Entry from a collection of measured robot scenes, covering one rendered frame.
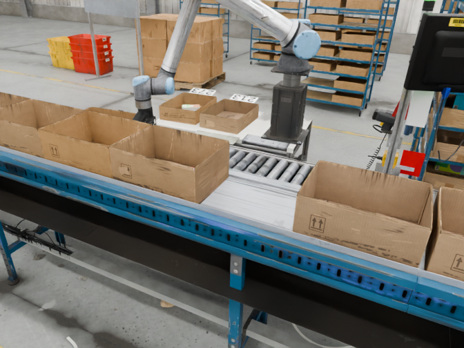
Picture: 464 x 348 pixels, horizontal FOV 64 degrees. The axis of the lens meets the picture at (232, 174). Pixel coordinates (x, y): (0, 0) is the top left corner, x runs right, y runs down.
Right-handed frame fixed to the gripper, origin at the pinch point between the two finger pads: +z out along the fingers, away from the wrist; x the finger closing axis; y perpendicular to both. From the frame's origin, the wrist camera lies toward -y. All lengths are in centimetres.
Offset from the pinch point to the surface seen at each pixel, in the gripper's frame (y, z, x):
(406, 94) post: 27, -36, -131
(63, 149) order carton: -59, -20, -4
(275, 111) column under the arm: 52, -11, -60
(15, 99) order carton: -30, -26, 62
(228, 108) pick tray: 83, 3, -13
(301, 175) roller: 11, 8, -90
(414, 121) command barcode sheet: 30, -23, -137
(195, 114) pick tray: 47.9, -2.5, -5.4
